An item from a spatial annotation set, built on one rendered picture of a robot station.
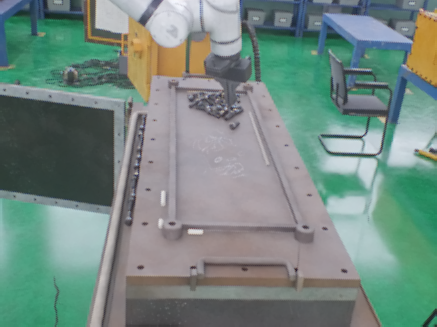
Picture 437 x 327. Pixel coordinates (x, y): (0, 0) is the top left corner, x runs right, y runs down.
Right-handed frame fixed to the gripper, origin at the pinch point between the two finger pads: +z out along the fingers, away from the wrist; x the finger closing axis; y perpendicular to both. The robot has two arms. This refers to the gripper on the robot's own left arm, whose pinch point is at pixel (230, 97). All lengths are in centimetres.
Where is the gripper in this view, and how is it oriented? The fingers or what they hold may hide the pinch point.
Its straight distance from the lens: 162.4
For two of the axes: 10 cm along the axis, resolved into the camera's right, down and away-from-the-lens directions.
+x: -9.1, -2.4, 3.3
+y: 4.1, -6.6, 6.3
